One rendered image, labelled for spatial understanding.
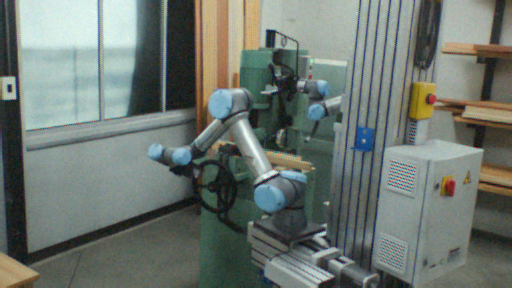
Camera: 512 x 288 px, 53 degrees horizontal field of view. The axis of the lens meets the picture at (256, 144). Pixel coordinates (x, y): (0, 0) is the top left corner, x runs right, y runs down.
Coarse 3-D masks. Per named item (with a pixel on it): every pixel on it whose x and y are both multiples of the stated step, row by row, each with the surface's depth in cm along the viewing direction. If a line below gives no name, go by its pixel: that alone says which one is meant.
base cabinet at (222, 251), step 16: (208, 192) 291; (240, 208) 280; (256, 208) 274; (304, 208) 311; (208, 224) 294; (240, 224) 281; (208, 240) 296; (224, 240) 290; (240, 240) 283; (208, 256) 298; (224, 256) 292; (240, 256) 285; (208, 272) 300; (224, 272) 293; (240, 272) 287; (256, 272) 281
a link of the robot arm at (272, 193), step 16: (224, 96) 201; (240, 96) 207; (224, 112) 201; (240, 112) 203; (240, 128) 203; (240, 144) 203; (256, 144) 203; (256, 160) 201; (256, 176) 201; (272, 176) 199; (256, 192) 199; (272, 192) 195; (288, 192) 201; (272, 208) 197
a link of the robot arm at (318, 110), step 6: (318, 102) 241; (324, 102) 239; (330, 102) 238; (336, 102) 237; (312, 108) 236; (318, 108) 236; (324, 108) 237; (330, 108) 237; (336, 108) 237; (312, 114) 237; (318, 114) 236; (324, 114) 237; (330, 114) 239
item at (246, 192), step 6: (312, 168) 313; (204, 174) 290; (306, 174) 305; (312, 174) 312; (204, 180) 291; (210, 180) 288; (312, 180) 314; (222, 186) 284; (240, 186) 277; (246, 186) 275; (252, 186) 273; (222, 192) 285; (240, 192) 278; (246, 192) 276; (252, 192) 274; (246, 198) 277; (252, 198) 274
